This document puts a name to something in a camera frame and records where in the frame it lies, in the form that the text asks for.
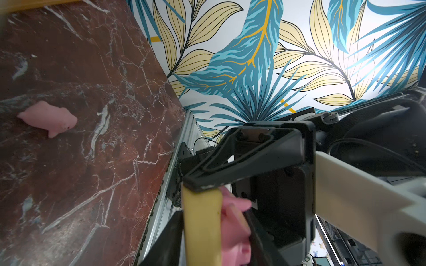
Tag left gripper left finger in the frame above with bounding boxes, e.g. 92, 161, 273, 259
140, 211, 184, 266

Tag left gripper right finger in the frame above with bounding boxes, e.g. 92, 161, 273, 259
182, 125, 316, 192

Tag pink round pig figure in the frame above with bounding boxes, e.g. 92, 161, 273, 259
181, 185, 253, 266

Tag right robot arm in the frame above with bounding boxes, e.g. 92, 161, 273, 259
296, 86, 426, 266

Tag small pink pig toy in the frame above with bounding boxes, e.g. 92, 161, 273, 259
17, 101, 78, 139

